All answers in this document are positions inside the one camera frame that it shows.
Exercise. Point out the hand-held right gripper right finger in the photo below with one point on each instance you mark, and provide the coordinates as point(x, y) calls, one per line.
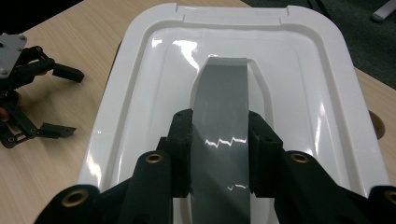
point(264, 161)

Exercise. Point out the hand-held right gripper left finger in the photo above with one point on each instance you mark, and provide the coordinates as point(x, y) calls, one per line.
point(180, 155)

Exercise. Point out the white lidded plastic container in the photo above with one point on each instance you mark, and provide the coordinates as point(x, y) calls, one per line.
point(155, 62)

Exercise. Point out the dark round table grommet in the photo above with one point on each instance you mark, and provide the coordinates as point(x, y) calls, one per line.
point(377, 124)

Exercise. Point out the white metal table frame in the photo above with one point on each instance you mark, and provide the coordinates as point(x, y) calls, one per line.
point(384, 11)

